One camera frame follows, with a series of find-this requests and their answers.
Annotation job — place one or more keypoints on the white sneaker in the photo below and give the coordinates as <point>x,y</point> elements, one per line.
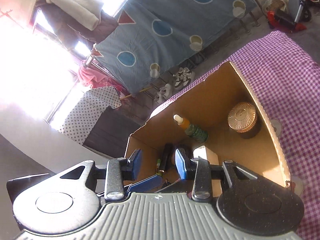
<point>183,78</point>
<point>163,94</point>

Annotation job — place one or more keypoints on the wheelchair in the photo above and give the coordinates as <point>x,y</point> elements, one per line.
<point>289,16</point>

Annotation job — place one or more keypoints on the polka dot white cloth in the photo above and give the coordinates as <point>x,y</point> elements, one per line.
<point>85,114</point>

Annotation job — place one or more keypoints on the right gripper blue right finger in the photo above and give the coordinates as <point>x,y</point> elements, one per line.
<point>184,166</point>

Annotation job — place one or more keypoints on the blue patterned bedsheet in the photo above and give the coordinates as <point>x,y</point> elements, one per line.
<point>154,36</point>

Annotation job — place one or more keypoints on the pink hanging garment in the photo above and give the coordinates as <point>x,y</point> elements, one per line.
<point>95,79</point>

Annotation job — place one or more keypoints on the brown cardboard box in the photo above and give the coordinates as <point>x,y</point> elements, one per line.
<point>207,105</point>

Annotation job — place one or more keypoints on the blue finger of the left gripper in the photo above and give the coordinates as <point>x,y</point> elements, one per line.
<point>144,185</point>

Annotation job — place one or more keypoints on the green dropper bottle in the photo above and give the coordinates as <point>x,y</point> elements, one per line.
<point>190,129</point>

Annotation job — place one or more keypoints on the dark brown hanging garment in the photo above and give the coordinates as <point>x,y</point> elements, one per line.
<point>70,32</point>

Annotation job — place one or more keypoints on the purple checkered tablecloth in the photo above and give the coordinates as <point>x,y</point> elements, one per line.
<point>285,79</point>

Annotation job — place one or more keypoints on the black electrical tape roll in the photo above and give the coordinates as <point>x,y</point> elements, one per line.
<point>168,155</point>

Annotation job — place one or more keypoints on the gold lid dark jar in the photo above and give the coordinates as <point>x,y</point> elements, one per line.
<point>243,119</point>

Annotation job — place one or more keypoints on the dark wooden cabinet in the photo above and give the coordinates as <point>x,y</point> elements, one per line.
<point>110,134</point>

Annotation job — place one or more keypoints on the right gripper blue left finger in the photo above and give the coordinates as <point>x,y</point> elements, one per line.
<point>130,167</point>

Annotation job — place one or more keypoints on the white power adapter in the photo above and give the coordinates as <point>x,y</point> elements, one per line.
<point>205,153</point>

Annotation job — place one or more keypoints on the white folded towel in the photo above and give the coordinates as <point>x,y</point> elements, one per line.
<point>86,12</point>

